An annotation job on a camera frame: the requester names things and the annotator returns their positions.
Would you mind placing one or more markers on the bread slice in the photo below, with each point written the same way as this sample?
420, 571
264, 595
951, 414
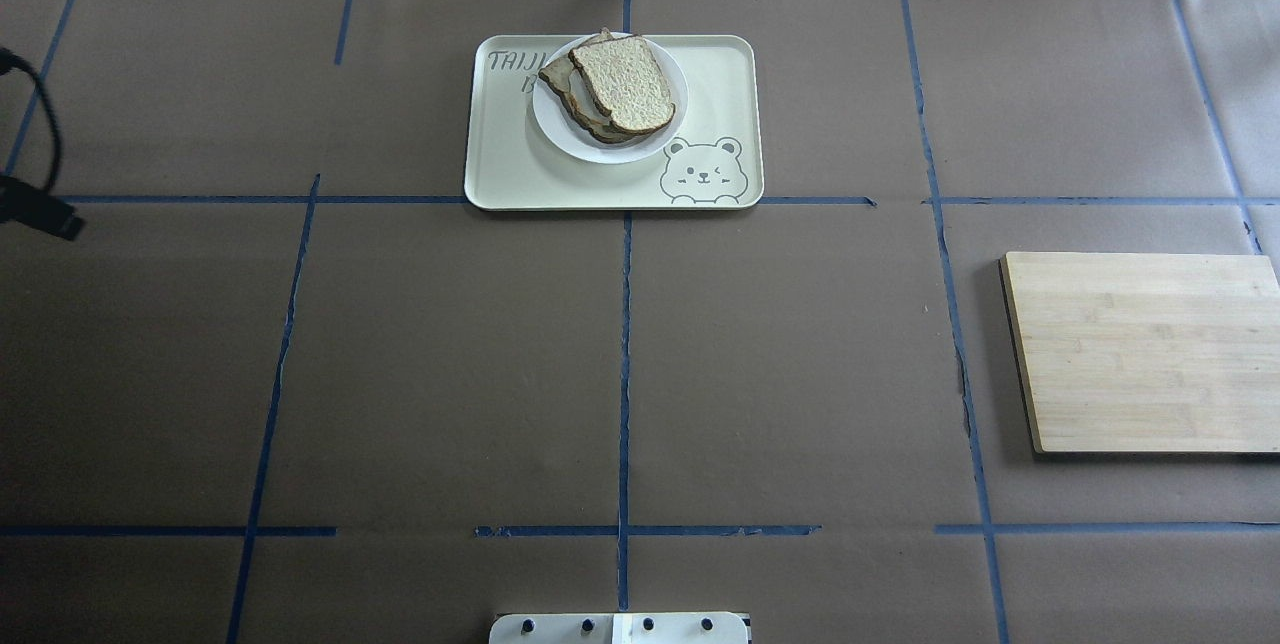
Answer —
610, 85
626, 83

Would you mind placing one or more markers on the wooden cutting board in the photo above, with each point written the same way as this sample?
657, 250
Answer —
1146, 352

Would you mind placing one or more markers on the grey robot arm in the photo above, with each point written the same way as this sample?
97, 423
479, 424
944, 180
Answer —
21, 203

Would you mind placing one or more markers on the cream bear serving tray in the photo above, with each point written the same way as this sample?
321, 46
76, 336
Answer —
715, 160

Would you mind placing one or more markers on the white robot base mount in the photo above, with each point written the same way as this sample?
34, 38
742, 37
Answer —
622, 627

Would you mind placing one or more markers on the white round plate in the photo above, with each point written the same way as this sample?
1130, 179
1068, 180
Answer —
566, 114

